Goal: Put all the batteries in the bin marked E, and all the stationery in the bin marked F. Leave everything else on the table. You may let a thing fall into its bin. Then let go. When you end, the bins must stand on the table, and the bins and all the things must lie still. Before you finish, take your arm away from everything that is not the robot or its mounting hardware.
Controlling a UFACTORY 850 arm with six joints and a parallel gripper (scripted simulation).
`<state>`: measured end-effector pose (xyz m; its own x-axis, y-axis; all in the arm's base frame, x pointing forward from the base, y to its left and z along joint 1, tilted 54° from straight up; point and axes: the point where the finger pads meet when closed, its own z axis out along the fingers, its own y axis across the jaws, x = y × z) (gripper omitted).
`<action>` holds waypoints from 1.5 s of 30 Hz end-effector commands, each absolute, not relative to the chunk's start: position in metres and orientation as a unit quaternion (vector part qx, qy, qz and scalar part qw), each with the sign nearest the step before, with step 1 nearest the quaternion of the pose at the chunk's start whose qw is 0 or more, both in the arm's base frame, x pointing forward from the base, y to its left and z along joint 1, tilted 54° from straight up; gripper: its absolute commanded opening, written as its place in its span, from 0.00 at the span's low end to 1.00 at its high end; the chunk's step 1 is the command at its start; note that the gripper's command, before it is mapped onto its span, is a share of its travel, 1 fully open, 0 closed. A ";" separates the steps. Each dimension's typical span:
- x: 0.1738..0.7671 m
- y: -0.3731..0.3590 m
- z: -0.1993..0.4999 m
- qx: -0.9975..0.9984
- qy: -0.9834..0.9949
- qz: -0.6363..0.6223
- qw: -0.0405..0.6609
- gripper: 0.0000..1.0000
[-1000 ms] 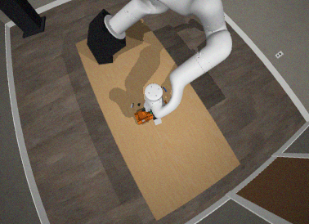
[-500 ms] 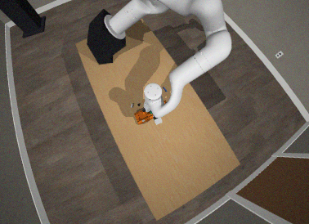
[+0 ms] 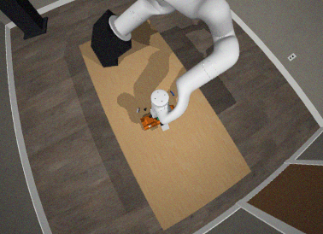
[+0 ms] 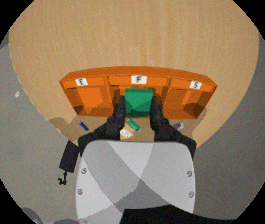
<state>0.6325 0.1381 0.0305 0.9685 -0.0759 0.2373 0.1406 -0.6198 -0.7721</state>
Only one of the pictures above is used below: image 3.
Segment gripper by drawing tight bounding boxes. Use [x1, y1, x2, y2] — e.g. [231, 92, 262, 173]
[149, 108, 158, 119]

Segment orange rack of bins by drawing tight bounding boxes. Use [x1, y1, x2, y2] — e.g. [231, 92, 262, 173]
[141, 105, 174, 130]

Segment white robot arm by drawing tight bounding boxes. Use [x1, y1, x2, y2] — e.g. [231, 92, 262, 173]
[109, 0, 239, 131]

